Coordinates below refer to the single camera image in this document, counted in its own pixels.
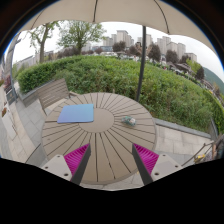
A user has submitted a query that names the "black umbrella pole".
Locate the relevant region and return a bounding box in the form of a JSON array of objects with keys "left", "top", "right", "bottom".
[{"left": 136, "top": 26, "right": 146, "bottom": 102}]

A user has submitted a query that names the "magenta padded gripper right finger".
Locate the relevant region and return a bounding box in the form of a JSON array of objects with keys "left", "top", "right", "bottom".
[{"left": 132, "top": 143, "right": 182, "bottom": 185}]

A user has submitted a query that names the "transparent computer mouse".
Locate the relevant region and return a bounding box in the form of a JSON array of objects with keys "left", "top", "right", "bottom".
[{"left": 121, "top": 116, "right": 136, "bottom": 126}]

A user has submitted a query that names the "beige patio umbrella canopy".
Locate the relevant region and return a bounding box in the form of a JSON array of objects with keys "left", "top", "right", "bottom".
[{"left": 20, "top": 0, "right": 215, "bottom": 52}]

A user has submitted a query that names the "round wooden slatted table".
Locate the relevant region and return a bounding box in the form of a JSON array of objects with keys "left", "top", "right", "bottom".
[{"left": 42, "top": 93, "right": 157, "bottom": 185}]

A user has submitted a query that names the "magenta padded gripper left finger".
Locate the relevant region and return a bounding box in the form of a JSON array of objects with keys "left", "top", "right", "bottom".
[{"left": 42, "top": 144, "right": 91, "bottom": 185}]

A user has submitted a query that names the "green hedge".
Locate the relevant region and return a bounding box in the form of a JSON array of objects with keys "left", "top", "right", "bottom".
[{"left": 17, "top": 56, "right": 224, "bottom": 133}]

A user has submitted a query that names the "wooden slatted chair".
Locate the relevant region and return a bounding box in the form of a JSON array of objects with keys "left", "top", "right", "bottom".
[{"left": 37, "top": 78, "right": 78, "bottom": 114}]

